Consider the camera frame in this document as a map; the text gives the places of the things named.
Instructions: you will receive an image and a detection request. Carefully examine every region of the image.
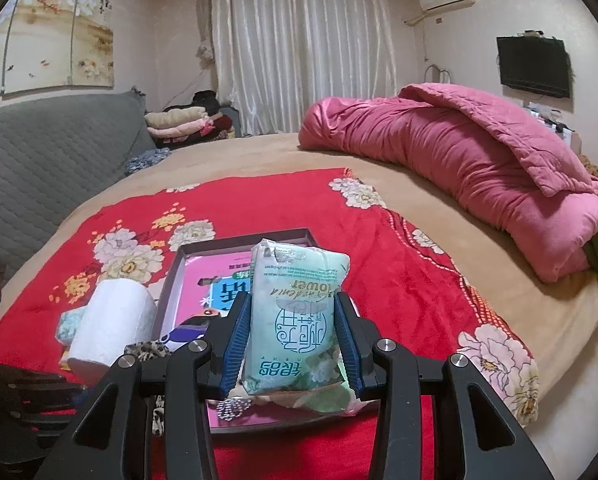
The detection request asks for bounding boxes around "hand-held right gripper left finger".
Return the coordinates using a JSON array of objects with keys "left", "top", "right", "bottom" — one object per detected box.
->
[{"left": 34, "top": 291, "right": 252, "bottom": 480}]

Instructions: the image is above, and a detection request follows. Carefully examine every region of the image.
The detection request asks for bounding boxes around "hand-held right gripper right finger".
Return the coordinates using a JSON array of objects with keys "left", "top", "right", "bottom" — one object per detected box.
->
[{"left": 333, "top": 291, "right": 554, "bottom": 480}]

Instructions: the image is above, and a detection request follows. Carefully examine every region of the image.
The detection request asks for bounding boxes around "purple white packet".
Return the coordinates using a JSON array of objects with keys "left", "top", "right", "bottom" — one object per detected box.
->
[{"left": 171, "top": 309, "right": 230, "bottom": 356}]

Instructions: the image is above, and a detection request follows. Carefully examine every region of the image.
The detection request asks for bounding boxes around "mint green tissue packet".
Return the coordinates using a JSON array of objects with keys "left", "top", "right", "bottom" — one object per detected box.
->
[{"left": 241, "top": 238, "right": 367, "bottom": 417}]

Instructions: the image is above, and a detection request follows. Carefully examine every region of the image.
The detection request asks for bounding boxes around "leopard print scrunchie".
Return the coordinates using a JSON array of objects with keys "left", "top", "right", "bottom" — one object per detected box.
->
[{"left": 124, "top": 339, "right": 174, "bottom": 438}]

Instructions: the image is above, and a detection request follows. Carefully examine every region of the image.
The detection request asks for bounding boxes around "brown tray with pink print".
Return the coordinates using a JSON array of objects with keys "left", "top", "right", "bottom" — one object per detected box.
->
[{"left": 159, "top": 228, "right": 380, "bottom": 436}]

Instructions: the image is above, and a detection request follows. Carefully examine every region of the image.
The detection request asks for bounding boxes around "red floral blanket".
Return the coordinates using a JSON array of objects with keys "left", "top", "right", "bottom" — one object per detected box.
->
[{"left": 0, "top": 167, "right": 540, "bottom": 480}]

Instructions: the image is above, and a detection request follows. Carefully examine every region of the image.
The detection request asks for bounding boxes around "teal patterned tissue packet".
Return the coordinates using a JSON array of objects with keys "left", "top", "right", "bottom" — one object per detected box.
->
[{"left": 54, "top": 309, "right": 87, "bottom": 346}]

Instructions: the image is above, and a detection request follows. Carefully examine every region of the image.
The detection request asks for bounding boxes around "white paper roll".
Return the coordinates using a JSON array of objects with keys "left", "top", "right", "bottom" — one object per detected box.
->
[{"left": 68, "top": 278, "right": 158, "bottom": 386}]

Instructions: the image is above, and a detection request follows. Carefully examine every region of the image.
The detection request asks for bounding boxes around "beige bed sheet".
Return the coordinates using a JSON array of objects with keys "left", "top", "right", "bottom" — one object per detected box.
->
[{"left": 0, "top": 130, "right": 598, "bottom": 466}]

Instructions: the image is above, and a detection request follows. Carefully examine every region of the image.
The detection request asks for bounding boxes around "blue white patterned cloth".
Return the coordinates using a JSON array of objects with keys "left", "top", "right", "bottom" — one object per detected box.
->
[{"left": 125, "top": 147, "right": 172, "bottom": 176}]

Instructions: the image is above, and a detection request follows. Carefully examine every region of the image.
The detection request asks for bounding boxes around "pink folded cloth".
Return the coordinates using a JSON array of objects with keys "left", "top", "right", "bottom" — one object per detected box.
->
[{"left": 149, "top": 122, "right": 214, "bottom": 143}]

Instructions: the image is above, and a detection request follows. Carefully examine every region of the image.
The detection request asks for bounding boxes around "pink quilt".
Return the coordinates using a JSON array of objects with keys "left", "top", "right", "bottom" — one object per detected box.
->
[{"left": 298, "top": 82, "right": 598, "bottom": 283}]

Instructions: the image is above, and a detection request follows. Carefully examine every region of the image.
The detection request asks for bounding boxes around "beige folded blanket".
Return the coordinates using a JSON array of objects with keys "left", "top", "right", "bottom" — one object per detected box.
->
[{"left": 144, "top": 106, "right": 204, "bottom": 130}]

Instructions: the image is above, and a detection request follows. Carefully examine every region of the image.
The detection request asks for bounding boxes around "dark clothes pile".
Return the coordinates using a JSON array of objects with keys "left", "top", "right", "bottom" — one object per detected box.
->
[{"left": 191, "top": 90, "right": 237, "bottom": 142}]

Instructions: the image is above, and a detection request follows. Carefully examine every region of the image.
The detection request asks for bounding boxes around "grey quilted headboard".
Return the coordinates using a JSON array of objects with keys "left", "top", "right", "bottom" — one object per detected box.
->
[{"left": 0, "top": 91, "right": 157, "bottom": 281}]

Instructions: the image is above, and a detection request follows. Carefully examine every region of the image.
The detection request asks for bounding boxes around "white curtain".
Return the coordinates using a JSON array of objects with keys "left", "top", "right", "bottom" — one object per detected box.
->
[{"left": 210, "top": 0, "right": 397, "bottom": 136}]

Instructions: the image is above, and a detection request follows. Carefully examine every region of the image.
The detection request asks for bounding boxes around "white side cabinet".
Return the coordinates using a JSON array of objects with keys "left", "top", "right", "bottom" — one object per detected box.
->
[{"left": 526, "top": 100, "right": 577, "bottom": 147}]

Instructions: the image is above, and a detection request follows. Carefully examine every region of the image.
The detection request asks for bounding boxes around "black television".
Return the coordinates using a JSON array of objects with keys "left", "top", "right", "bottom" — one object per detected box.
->
[{"left": 496, "top": 35, "right": 572, "bottom": 100}]

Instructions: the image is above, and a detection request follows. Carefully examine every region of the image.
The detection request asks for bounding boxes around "white metal tube frame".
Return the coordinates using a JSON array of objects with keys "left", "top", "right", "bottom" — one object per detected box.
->
[{"left": 424, "top": 62, "right": 452, "bottom": 86}]

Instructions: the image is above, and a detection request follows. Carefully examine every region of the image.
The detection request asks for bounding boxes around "floral wall painting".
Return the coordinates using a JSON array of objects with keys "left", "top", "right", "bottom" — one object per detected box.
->
[{"left": 0, "top": 0, "right": 116, "bottom": 101}]

